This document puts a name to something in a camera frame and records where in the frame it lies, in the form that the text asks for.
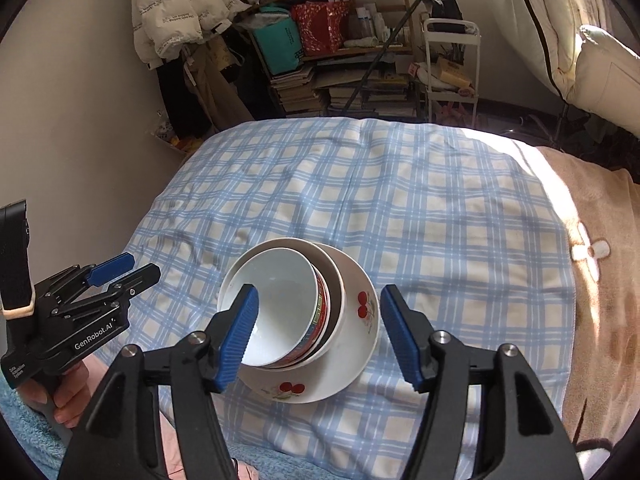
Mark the dark forked pole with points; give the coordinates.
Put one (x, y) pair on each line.
(385, 52)

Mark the person's left hand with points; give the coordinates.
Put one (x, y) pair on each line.
(70, 395)

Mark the white padded cushion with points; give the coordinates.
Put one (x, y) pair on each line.
(610, 75)

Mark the beige coat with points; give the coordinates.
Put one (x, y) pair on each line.
(210, 85)

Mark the large white bowl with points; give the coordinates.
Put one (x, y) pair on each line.
(335, 340)

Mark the black bag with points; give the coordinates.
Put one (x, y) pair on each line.
(445, 10)

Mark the black chair base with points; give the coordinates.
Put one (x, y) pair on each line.
(565, 125)

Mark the stack of books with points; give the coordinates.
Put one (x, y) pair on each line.
(300, 90)

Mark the white padded chair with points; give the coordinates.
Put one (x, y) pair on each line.
(525, 10)

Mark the blue plaid blanket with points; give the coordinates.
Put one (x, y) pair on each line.
(400, 200)

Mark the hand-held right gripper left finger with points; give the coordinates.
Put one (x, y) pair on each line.
(237, 335)

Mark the floral paper bag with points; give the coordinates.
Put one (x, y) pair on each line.
(165, 132)

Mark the red gift bag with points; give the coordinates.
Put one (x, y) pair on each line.
(320, 30)

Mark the wooden shelf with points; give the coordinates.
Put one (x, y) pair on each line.
(360, 52)

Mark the yellow box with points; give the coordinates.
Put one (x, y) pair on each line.
(452, 72)

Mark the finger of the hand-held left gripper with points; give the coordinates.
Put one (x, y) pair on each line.
(112, 266)
(142, 275)

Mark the row of white bottles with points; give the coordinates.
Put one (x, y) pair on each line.
(367, 25)

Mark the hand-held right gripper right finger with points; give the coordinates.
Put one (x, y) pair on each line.
(402, 340)

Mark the white utility cart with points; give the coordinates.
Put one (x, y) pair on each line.
(452, 25)

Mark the black coat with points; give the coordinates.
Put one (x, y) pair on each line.
(180, 95)

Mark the white puffer jacket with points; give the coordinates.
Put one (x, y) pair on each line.
(175, 5)

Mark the teal paper bag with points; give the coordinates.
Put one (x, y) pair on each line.
(277, 42)

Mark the tan fleece blanket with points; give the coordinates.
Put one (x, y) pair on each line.
(600, 285)

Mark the white cherry print plate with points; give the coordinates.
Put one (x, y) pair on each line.
(350, 355)

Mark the blue fleece cloth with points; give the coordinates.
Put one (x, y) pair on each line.
(25, 435)

